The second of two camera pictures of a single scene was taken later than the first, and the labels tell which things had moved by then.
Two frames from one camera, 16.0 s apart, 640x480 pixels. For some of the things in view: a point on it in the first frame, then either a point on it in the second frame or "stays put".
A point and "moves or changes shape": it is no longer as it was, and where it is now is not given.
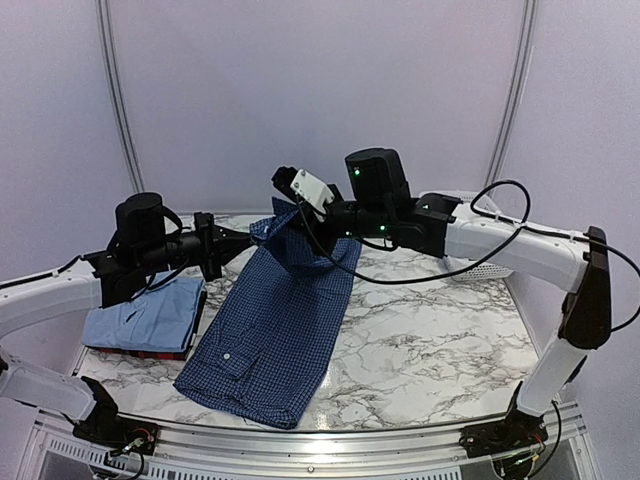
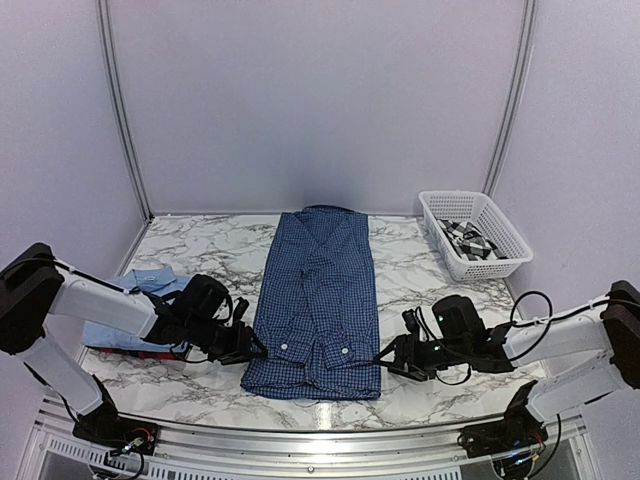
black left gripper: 211,238 to 238,351
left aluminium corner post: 117,86 stays put
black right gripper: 324,243 to 403,344
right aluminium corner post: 522,68 stays put
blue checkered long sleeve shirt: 264,341 moves or changes shape
